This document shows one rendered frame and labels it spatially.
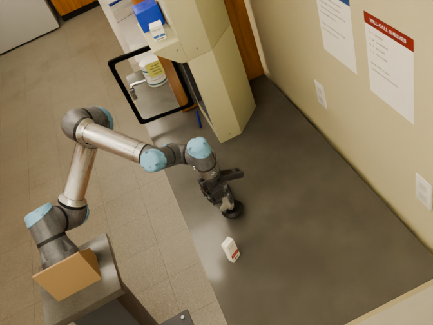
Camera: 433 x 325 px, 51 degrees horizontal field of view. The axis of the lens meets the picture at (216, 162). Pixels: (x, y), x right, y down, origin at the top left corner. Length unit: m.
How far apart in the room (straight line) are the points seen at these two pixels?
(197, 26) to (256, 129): 0.60
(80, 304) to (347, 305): 1.00
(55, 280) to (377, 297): 1.15
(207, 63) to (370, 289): 1.07
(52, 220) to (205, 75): 0.85
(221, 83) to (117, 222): 1.77
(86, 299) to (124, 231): 1.52
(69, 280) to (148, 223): 1.51
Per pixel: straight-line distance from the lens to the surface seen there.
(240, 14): 2.35
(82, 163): 1.88
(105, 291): 1.90
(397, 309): 1.66
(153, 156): 1.49
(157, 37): 1.93
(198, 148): 1.55
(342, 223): 1.75
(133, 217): 3.45
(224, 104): 2.08
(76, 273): 1.89
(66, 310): 1.95
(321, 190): 1.86
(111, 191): 3.75
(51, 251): 1.87
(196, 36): 1.89
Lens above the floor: 2.34
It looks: 42 degrees down
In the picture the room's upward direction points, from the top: 23 degrees counter-clockwise
